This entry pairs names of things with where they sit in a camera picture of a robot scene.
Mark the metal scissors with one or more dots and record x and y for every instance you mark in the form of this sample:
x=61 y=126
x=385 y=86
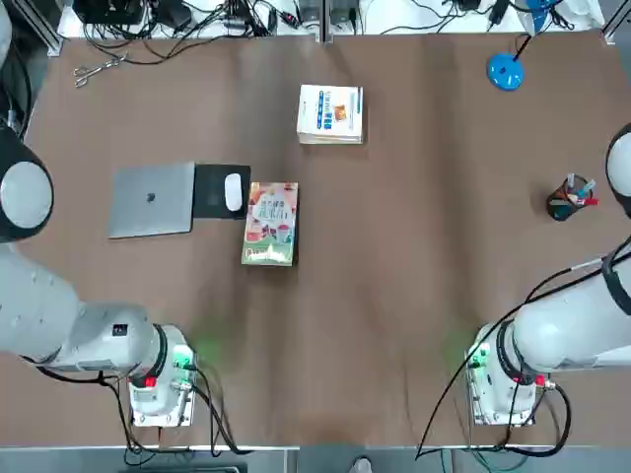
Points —
x=98 y=69

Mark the white computer mouse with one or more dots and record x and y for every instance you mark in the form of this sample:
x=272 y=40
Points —
x=232 y=192

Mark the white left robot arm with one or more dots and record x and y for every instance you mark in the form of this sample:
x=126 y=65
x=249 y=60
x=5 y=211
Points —
x=44 y=305

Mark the person's white shoe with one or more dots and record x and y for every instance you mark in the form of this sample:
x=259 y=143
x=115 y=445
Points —
x=363 y=465

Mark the colourful fruit cover book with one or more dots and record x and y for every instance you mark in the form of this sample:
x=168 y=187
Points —
x=270 y=224

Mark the aluminium frame post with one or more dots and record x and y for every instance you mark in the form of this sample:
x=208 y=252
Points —
x=325 y=20

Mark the white and blue book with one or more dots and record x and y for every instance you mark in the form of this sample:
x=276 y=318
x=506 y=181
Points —
x=329 y=113

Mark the silver laptop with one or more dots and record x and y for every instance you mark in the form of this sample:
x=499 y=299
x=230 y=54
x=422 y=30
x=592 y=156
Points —
x=150 y=199

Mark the blue desk lamp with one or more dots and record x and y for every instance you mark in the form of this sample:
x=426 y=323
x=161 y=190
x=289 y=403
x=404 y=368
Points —
x=505 y=71

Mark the black mesh pen holder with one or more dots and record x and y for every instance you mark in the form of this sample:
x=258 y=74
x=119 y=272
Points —
x=564 y=207

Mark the black mouse mat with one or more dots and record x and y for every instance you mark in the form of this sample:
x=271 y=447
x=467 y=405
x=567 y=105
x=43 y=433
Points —
x=209 y=192

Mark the black electronics box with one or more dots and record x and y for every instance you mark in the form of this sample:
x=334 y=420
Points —
x=108 y=11

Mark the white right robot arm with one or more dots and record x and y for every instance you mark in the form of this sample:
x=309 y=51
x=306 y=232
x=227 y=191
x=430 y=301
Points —
x=552 y=340

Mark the red capped pen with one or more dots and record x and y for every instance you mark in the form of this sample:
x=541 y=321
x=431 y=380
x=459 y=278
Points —
x=589 y=201

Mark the aluminium frame rail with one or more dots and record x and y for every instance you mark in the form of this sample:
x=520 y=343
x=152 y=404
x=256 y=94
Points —
x=55 y=39

